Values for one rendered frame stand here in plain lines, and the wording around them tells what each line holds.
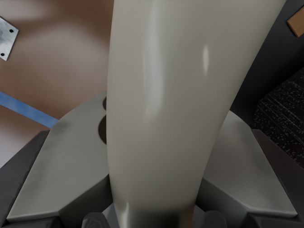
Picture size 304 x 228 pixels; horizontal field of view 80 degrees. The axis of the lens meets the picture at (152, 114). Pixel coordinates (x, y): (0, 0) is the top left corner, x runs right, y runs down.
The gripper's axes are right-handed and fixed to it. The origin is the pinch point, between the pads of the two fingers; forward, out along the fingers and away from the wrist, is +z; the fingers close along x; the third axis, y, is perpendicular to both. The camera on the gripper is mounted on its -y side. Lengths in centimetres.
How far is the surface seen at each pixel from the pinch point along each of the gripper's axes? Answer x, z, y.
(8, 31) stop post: -70, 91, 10
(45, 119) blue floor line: -66, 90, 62
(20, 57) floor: -69, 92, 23
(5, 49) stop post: -75, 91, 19
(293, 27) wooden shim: 68, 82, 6
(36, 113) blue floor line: -72, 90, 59
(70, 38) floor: -40, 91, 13
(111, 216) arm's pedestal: -15, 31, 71
